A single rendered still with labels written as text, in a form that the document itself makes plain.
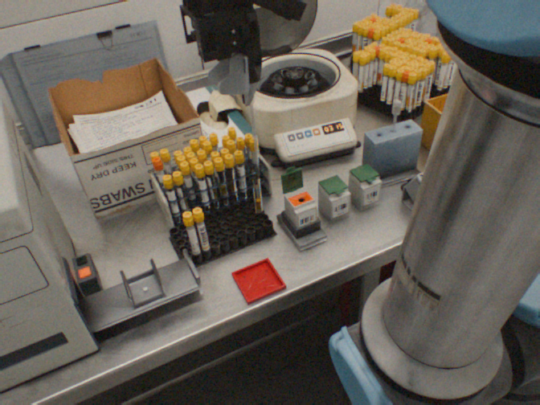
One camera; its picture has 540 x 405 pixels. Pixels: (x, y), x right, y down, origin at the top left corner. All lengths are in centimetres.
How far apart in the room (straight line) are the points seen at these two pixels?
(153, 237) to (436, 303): 66
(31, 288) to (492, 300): 53
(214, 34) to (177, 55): 61
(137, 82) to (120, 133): 14
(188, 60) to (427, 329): 102
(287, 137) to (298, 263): 30
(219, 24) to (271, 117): 39
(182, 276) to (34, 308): 22
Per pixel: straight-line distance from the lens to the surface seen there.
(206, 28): 66
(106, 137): 110
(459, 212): 29
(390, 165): 98
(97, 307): 80
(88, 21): 120
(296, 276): 82
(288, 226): 87
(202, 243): 84
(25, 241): 63
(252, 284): 82
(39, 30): 119
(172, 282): 79
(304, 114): 103
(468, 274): 32
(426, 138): 109
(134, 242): 93
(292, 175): 84
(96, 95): 119
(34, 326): 73
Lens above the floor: 151
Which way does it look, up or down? 43 degrees down
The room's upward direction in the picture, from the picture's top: 5 degrees counter-clockwise
